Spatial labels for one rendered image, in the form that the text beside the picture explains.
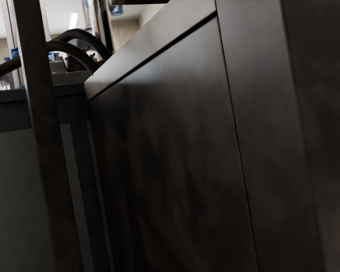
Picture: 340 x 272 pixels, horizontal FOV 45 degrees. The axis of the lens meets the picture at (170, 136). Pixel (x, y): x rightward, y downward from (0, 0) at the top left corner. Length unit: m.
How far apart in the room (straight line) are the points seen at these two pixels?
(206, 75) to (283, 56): 0.16
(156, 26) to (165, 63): 0.07
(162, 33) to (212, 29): 0.17
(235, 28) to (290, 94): 0.12
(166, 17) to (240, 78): 0.22
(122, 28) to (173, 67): 10.03
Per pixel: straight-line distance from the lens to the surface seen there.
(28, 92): 1.02
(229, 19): 0.51
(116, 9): 2.35
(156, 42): 0.71
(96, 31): 1.28
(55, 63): 1.67
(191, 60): 0.60
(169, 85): 0.68
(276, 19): 0.44
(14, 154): 1.38
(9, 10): 2.68
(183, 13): 0.61
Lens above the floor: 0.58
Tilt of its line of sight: level
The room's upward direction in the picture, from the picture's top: 9 degrees counter-clockwise
